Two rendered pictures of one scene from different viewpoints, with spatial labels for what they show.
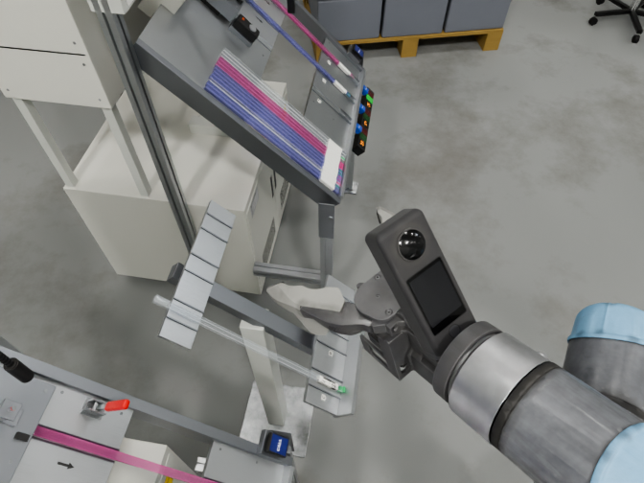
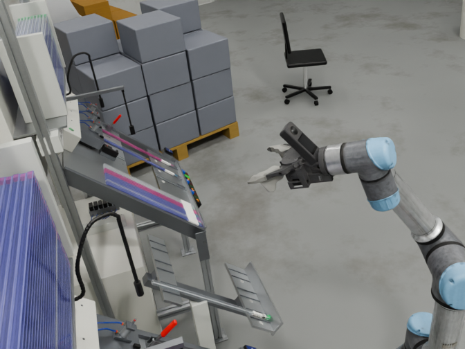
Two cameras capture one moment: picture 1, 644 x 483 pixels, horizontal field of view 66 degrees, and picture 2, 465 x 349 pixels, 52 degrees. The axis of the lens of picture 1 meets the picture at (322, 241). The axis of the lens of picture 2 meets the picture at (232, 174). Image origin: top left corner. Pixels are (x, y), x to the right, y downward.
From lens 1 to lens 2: 86 cm
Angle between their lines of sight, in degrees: 27
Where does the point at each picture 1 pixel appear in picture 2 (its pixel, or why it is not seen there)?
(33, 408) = (133, 334)
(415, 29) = (182, 139)
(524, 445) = (350, 157)
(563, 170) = (317, 186)
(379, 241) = (285, 131)
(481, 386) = (332, 154)
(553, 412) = (351, 145)
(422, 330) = (308, 154)
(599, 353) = not seen: hidden behind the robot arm
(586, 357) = not seen: hidden behind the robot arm
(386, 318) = (296, 160)
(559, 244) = (340, 228)
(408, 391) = not seen: outside the picture
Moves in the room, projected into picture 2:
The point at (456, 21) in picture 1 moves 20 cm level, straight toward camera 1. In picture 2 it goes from (206, 126) to (210, 136)
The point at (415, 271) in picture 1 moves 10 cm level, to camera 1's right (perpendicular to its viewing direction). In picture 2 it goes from (298, 137) to (332, 125)
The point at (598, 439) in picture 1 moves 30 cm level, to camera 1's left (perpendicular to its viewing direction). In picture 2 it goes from (363, 143) to (248, 186)
